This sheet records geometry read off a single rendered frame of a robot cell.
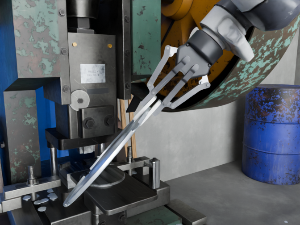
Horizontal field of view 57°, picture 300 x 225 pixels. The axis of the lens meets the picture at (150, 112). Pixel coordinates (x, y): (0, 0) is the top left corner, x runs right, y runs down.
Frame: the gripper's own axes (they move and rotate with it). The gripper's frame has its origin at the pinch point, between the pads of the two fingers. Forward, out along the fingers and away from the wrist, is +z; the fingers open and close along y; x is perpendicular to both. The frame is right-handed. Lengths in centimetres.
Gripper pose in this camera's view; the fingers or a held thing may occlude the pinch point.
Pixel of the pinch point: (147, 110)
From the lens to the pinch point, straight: 61.8
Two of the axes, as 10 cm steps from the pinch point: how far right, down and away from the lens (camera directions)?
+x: -0.6, 1.8, -9.8
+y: -7.4, -6.7, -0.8
